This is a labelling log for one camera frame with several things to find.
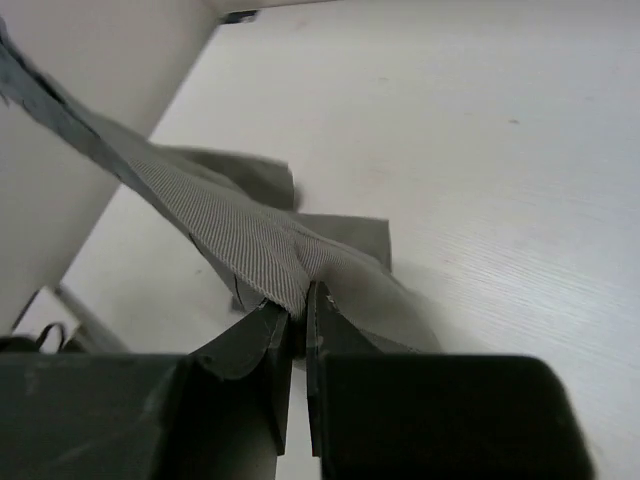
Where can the blue left corner label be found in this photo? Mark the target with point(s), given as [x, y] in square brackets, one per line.
[239, 17]

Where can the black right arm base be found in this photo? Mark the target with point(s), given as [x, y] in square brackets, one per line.
[54, 338]

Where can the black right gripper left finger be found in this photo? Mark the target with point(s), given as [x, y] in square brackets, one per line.
[217, 413]

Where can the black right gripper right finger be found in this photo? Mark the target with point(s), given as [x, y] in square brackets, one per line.
[378, 415]

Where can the grey pleated skirt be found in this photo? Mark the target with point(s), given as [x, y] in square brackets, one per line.
[240, 212]

